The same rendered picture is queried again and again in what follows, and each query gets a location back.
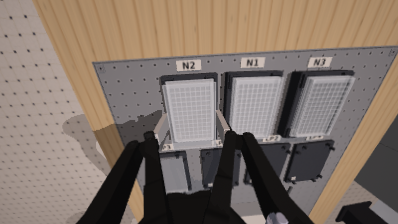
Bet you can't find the black l-shaped nest bracket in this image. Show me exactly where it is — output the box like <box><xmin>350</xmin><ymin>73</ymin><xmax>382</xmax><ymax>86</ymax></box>
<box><xmin>277</xmin><ymin>70</ymin><xmax>355</xmax><ymax>138</ymax></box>

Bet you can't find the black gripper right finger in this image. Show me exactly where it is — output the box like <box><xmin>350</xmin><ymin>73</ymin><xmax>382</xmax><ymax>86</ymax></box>
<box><xmin>203</xmin><ymin>110</ymin><xmax>315</xmax><ymax>224</ymax></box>

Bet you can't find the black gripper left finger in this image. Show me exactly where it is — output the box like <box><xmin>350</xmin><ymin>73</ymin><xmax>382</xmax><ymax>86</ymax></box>
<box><xmin>76</xmin><ymin>113</ymin><xmax>169</xmax><ymax>224</ymax></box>

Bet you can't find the black l-shaped nest locator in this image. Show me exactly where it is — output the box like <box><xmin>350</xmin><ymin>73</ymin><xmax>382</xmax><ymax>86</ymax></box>
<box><xmin>160</xmin><ymin>72</ymin><xmax>218</xmax><ymax>110</ymax></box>

